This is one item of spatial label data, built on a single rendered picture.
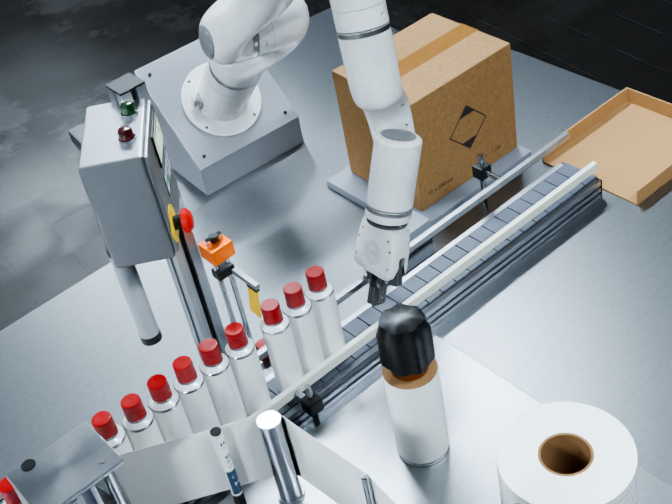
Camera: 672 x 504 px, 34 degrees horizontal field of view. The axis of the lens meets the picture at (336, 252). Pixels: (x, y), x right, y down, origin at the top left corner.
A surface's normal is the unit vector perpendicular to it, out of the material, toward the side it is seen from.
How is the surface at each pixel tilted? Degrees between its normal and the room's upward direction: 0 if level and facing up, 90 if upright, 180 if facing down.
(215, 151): 41
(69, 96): 0
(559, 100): 0
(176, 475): 90
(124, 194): 90
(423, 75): 0
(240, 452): 90
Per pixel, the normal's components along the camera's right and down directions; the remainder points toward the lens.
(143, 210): 0.11, 0.62
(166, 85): 0.27, -0.28
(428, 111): 0.63, 0.41
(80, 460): -0.16, -0.76
